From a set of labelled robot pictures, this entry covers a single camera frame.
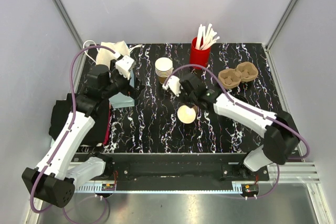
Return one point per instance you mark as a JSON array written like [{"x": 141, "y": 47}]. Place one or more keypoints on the stack of paper cups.
[{"x": 163, "y": 68}]

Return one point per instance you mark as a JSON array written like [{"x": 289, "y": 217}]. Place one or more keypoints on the white wrapped straws bundle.
[{"x": 206, "y": 37}]

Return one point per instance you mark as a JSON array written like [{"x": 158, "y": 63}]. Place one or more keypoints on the stack of black lids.
[{"x": 241, "y": 98}]

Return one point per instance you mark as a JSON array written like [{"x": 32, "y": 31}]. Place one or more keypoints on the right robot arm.
[{"x": 277, "y": 130}]

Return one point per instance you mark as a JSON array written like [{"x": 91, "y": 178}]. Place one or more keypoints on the light blue paper bag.
[{"x": 115, "y": 58}]

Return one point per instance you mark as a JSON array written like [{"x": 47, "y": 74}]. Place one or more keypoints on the aluminium frame rail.
[{"x": 190, "y": 189}]

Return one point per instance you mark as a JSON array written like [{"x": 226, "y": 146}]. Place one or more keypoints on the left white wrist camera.
[{"x": 124, "y": 65}]

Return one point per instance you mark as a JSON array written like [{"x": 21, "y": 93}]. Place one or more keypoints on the single brown paper cup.
[{"x": 187, "y": 114}]

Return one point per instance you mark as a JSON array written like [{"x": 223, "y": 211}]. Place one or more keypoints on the red straw holder cup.
[{"x": 199, "y": 57}]

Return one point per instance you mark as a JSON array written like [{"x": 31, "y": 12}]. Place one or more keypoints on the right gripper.
[{"x": 189, "y": 105}]

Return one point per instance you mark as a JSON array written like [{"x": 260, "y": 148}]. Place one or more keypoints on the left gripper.
[{"x": 129, "y": 90}]

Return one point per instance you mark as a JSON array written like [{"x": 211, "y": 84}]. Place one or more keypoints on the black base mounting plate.
[{"x": 217, "y": 166}]

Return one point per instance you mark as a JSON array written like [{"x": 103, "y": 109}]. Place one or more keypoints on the black cloth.
[{"x": 96, "y": 135}]

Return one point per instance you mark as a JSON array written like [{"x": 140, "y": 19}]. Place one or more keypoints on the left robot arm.
[{"x": 68, "y": 134}]

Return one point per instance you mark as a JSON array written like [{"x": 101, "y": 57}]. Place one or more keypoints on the black marble pattern mat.
[{"x": 152, "y": 126}]

